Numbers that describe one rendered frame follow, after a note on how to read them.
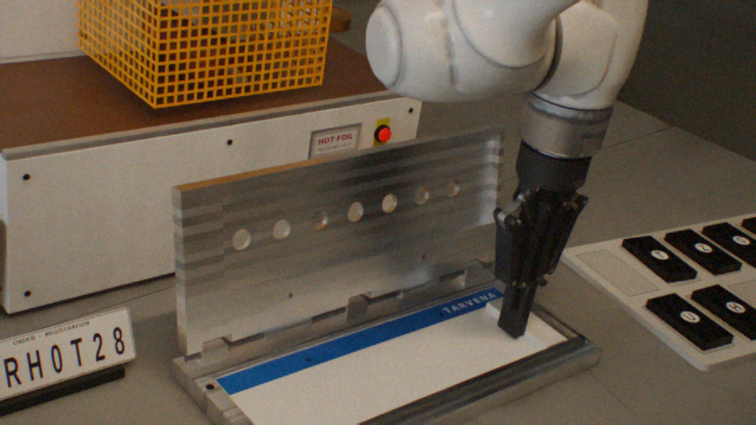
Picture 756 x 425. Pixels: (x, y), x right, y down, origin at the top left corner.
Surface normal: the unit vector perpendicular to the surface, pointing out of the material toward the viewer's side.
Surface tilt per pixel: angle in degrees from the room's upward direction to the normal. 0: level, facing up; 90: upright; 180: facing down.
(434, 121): 0
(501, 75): 128
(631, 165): 0
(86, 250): 90
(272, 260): 79
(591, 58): 92
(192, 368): 0
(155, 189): 90
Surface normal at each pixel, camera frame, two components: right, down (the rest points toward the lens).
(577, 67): 0.40, 0.61
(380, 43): -0.92, 0.16
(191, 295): 0.63, 0.27
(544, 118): -0.65, 0.26
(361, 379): 0.14, -0.87
